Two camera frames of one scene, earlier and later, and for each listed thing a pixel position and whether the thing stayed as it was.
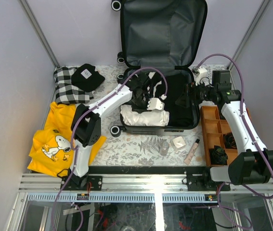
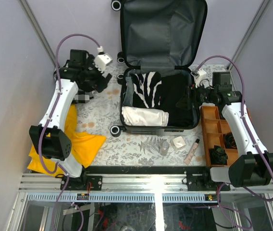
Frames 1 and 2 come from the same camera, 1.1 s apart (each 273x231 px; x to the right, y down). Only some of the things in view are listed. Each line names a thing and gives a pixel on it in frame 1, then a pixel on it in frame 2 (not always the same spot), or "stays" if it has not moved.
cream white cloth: (131, 117) stays
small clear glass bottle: (164, 148) stays
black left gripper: (143, 107) to (97, 80)
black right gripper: (192, 90) stays
